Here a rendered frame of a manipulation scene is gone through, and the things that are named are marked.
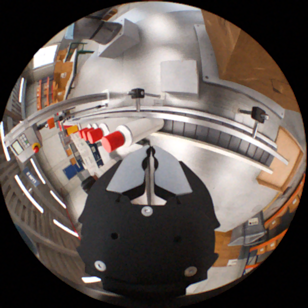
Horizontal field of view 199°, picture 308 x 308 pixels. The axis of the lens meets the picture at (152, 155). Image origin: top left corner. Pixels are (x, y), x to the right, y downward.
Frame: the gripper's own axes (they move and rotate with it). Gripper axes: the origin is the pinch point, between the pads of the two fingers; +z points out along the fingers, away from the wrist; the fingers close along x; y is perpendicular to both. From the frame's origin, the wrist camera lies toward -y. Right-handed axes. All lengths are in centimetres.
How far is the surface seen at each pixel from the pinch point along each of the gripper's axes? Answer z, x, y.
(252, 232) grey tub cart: -48, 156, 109
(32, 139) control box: 2, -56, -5
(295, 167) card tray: -16, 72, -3
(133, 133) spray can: 5.8, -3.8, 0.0
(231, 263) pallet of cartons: -141, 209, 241
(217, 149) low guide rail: 7.0, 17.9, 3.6
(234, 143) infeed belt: 7.1, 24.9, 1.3
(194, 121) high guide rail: 6.7, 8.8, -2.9
